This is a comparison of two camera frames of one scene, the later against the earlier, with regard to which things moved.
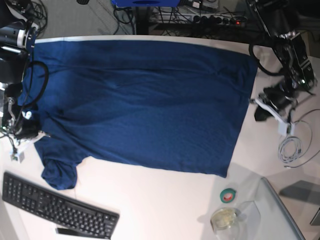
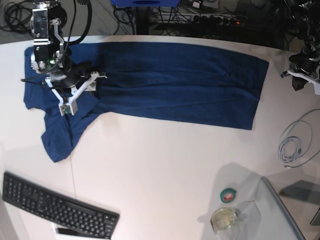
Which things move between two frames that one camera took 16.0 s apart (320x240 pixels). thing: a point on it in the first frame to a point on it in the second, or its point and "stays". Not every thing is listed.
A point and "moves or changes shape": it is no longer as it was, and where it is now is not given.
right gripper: x=279 y=96 to x=308 y=63
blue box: x=146 y=3 stays
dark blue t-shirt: x=177 y=105 moves or changes shape
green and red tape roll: x=227 y=195 stays
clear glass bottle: x=225 y=222 stays
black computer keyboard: x=45 y=203 stays
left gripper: x=26 y=129 to x=70 y=75
